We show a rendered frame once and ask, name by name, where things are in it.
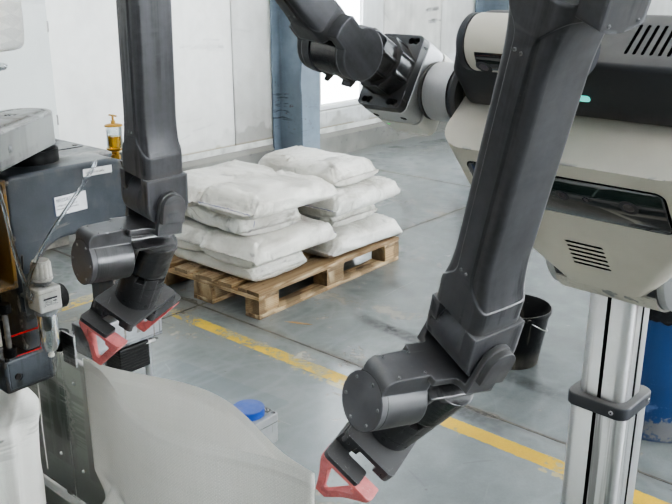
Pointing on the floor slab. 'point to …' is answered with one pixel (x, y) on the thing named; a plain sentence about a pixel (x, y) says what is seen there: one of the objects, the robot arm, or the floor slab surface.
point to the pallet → (215, 282)
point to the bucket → (532, 340)
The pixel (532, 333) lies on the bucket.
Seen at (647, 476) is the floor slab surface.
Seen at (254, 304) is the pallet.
